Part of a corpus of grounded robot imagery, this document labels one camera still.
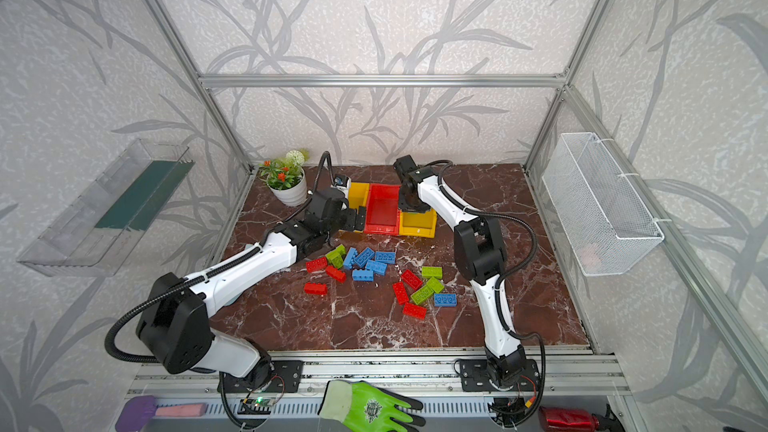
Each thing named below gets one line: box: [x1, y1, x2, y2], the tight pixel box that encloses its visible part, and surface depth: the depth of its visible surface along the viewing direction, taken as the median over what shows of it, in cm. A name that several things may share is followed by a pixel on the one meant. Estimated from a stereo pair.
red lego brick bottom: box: [403, 303, 427, 320], surface depth 85 cm
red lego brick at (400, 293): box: [392, 281, 409, 305], surface depth 88 cm
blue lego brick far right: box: [434, 293, 457, 307], surface depth 86 cm
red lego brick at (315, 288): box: [304, 282, 328, 295], surface depth 90 cm
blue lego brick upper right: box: [375, 251, 396, 264], surface depth 96 cm
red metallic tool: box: [538, 406, 599, 432], surface depth 68 cm
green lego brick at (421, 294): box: [410, 285, 434, 305], surface depth 88 cm
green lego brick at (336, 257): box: [326, 244, 347, 269], surface depth 93 cm
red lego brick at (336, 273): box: [325, 265, 347, 284], surface depth 91 cm
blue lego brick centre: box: [365, 260, 387, 276], surface depth 93 cm
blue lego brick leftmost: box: [344, 247, 358, 270], surface depth 95 cm
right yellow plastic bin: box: [399, 208, 438, 239], surface depth 99 cm
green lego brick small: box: [426, 277, 444, 293], surface depth 91 cm
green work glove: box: [318, 379, 426, 432], surface depth 70 cm
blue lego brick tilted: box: [354, 247, 375, 268], surface depth 96 cm
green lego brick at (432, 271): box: [422, 266, 443, 279], surface depth 93 cm
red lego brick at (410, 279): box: [401, 269, 423, 290], surface depth 91 cm
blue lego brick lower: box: [352, 268, 374, 282], surface depth 91 cm
